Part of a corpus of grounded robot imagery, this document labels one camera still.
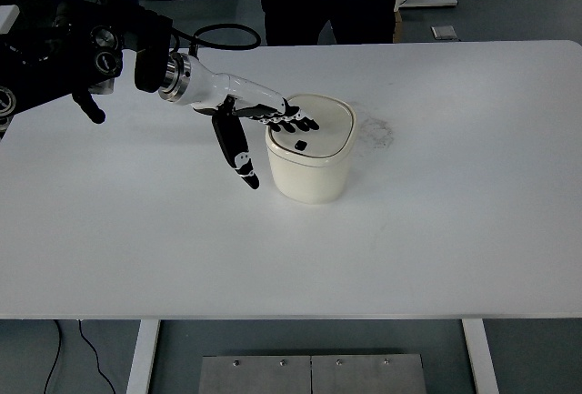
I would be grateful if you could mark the white side table corner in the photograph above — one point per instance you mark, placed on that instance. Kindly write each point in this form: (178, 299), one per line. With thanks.
(8, 16)

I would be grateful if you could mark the white table leg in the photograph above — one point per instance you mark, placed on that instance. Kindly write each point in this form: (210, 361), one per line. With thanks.
(144, 357)
(481, 362)

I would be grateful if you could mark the grey floor socket plate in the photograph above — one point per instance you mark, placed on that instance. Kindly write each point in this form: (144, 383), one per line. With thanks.
(444, 33)

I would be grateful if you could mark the metal base plate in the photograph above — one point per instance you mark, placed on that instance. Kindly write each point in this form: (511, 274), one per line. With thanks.
(383, 373)

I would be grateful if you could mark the left white table leg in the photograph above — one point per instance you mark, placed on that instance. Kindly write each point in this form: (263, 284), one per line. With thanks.
(144, 357)

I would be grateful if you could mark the cream plastic trash can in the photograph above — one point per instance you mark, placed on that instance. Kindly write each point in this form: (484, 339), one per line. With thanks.
(312, 167)

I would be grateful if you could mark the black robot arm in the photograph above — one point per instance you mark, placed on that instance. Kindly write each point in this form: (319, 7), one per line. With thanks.
(81, 55)

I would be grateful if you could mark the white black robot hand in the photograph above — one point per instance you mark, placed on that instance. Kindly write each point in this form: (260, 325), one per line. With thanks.
(189, 83)

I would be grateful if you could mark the right white table leg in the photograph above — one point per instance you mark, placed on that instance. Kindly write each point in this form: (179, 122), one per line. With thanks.
(481, 362)

